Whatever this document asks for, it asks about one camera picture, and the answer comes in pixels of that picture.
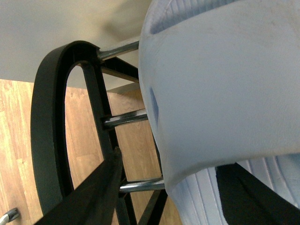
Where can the black metal shoe rack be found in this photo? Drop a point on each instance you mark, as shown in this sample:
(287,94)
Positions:
(73,128)

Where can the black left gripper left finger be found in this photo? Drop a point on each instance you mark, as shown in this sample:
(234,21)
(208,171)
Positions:
(91,203)

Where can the white office chair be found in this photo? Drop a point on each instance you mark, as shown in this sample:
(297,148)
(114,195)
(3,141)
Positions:
(9,216)

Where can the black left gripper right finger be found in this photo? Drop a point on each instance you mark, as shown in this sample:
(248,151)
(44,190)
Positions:
(247,201)

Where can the light blue slipper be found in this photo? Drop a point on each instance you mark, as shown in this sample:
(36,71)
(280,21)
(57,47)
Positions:
(220,80)

